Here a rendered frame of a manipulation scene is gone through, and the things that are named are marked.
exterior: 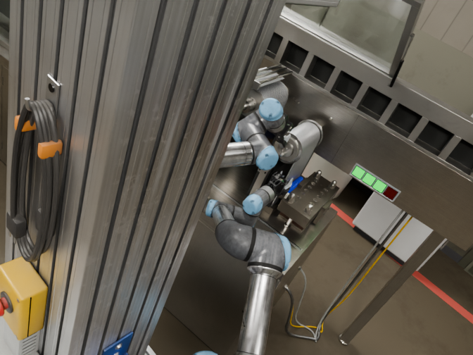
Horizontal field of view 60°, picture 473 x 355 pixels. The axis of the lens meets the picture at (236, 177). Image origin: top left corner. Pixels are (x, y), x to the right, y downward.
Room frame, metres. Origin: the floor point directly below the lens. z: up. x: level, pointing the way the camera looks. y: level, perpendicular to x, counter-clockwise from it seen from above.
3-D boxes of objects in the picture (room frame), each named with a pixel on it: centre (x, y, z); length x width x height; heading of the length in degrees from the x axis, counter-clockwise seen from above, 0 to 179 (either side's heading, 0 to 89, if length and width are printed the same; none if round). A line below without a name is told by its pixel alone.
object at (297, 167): (1.75, -0.26, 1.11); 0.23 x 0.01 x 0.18; 159
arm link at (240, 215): (1.37, -0.10, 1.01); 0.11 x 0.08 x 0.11; 102
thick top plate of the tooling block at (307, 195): (1.74, -0.38, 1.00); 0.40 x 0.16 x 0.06; 159
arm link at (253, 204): (1.38, -0.12, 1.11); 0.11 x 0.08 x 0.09; 159
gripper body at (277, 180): (1.53, -0.17, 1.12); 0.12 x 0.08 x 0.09; 159
